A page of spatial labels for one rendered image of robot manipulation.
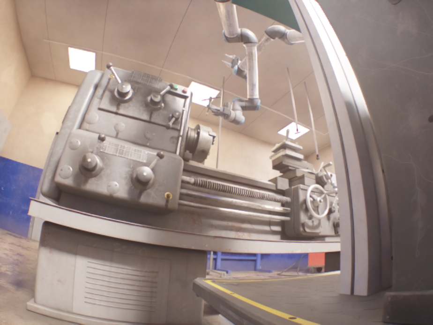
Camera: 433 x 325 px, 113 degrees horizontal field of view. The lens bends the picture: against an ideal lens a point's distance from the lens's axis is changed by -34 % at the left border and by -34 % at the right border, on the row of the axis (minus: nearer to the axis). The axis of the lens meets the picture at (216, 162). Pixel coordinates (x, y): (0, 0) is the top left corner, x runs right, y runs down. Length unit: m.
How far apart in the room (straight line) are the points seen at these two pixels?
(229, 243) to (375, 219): 0.71
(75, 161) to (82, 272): 0.45
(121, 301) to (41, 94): 5.01
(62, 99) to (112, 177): 4.50
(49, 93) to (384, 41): 5.49
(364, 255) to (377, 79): 0.25
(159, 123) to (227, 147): 4.30
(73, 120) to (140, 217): 0.58
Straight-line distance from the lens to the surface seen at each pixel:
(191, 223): 1.10
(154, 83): 1.31
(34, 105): 5.42
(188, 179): 1.03
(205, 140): 1.38
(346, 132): 0.43
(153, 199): 0.89
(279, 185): 1.40
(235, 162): 5.34
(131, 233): 0.86
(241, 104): 1.77
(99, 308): 1.01
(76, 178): 0.90
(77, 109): 1.19
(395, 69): 0.26
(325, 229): 1.46
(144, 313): 1.02
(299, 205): 1.30
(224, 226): 1.17
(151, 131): 1.13
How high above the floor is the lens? 0.39
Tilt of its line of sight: 23 degrees up
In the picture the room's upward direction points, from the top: 5 degrees clockwise
